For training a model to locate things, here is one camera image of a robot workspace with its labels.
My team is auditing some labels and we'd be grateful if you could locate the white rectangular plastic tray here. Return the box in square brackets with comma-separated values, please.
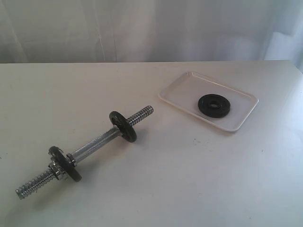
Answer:
[159, 71, 258, 132]

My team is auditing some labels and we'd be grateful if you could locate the chrome threaded dumbbell bar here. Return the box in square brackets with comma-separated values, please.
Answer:
[16, 105, 154, 200]

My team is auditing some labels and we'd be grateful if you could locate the chrome spinlock collar nut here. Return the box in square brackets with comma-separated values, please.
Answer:
[48, 161, 67, 181]

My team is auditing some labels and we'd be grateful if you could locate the black weight plate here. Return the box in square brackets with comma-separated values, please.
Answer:
[197, 94, 231, 118]

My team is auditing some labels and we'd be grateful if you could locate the white background curtain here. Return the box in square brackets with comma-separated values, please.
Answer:
[0, 0, 303, 64]

